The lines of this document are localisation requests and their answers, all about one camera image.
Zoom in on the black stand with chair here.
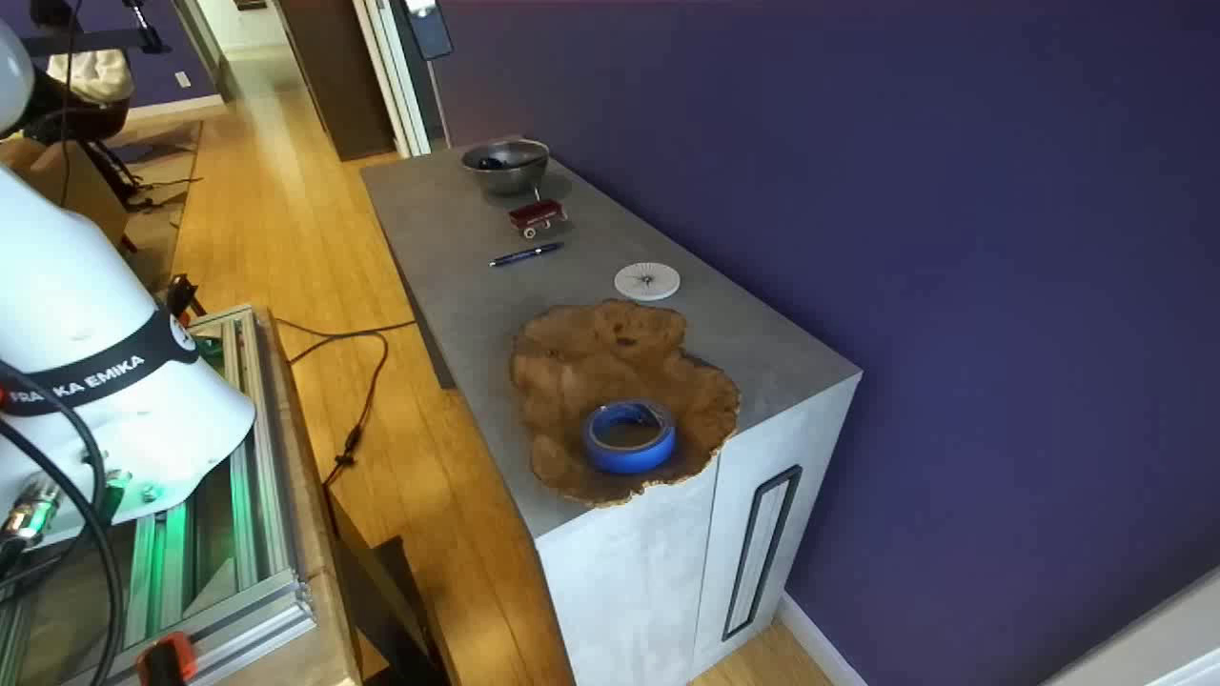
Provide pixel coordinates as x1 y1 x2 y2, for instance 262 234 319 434
0 0 195 213

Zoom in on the white baseboard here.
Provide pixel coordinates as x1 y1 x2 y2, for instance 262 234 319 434
776 592 868 686

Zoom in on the grey concrete cabinet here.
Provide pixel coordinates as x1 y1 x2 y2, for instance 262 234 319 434
358 143 865 686

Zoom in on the black floor cable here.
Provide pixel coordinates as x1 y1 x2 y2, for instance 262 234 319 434
270 312 425 493

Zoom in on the black cabinet door handle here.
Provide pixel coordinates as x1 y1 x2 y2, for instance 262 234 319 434
720 461 805 645

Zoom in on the black box on floor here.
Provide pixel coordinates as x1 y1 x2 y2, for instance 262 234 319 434
325 499 457 686

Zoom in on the red clamp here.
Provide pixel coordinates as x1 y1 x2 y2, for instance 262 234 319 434
134 627 201 686

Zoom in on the grey metal bowl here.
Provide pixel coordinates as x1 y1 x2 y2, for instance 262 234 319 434
457 133 553 198

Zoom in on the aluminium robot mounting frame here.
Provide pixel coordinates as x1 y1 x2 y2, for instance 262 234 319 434
0 300 319 686

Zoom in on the white furniture edge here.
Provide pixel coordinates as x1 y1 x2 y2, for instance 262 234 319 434
1040 565 1220 686

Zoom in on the blue pen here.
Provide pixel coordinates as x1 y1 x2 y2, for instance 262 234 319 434
490 240 567 272

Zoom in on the blue masking tape roll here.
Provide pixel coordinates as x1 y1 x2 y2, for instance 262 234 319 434
579 395 682 480

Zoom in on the white round disc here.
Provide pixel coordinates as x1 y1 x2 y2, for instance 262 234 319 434
609 260 687 303

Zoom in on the brown burl wood tray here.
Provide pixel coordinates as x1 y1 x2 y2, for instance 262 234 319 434
510 297 743 507

